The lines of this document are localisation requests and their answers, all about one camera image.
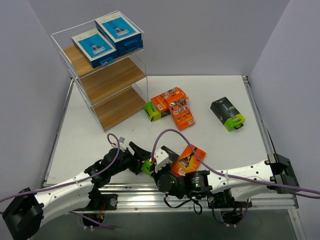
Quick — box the white wire wooden shelf rack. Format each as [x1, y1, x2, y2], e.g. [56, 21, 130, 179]
[51, 19, 149, 131]

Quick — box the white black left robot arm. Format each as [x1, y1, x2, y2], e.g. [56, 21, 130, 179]
[2, 142, 151, 240]

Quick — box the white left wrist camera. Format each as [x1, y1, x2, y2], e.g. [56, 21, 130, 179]
[111, 137, 126, 151]

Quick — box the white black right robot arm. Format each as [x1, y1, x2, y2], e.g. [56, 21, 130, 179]
[149, 153, 299, 207]

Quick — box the purple camera cable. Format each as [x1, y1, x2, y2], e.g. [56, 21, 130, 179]
[152, 128, 320, 226]
[0, 133, 126, 230]

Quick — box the green black Gillette Labs box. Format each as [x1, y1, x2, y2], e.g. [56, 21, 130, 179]
[210, 96, 246, 132]
[141, 145, 179, 178]
[143, 101, 171, 122]

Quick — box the orange Gillette Fusion5 box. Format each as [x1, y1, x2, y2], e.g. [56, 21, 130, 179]
[167, 95, 196, 131]
[171, 144, 206, 176]

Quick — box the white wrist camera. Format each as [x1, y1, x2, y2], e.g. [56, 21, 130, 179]
[111, 137, 126, 151]
[149, 148, 169, 174]

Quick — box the blue Harry's razor box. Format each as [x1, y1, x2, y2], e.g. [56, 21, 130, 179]
[71, 28, 119, 68]
[117, 40, 144, 57]

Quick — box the orange Gillette cartridge box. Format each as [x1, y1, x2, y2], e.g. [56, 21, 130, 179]
[151, 87, 189, 113]

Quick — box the blue white Harry's box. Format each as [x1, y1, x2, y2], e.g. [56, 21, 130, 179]
[94, 11, 142, 49]

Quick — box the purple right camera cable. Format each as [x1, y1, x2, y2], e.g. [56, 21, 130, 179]
[152, 128, 320, 226]

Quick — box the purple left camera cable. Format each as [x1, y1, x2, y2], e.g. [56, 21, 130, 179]
[0, 133, 126, 230]

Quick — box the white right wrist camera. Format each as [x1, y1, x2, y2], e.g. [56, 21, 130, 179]
[149, 148, 169, 174]

